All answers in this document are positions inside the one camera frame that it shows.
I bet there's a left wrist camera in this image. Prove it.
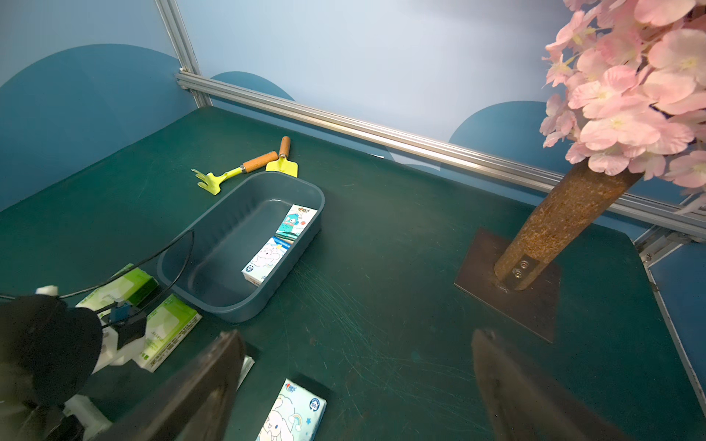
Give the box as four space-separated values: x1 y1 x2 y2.
93 301 147 374

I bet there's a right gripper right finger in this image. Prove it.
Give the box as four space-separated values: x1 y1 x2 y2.
472 330 630 440

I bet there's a green toy shovel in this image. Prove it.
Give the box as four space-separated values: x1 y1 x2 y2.
266 136 299 178

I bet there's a green pocket tissue pack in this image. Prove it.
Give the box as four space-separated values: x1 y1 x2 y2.
76 264 158 311

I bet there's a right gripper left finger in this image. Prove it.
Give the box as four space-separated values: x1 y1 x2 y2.
97 331 246 440

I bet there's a pink cherry blossom tree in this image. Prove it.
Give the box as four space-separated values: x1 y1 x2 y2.
454 0 706 344

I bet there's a green toy rake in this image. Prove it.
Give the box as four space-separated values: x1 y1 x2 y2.
192 151 279 196

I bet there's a blue plastic storage box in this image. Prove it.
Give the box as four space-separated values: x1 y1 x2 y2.
157 172 325 323

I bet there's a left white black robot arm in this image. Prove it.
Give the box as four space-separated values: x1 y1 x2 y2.
1 294 103 440

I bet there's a blue tissue pack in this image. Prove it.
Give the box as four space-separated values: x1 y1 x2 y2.
242 236 292 286
256 379 327 441
275 205 317 244

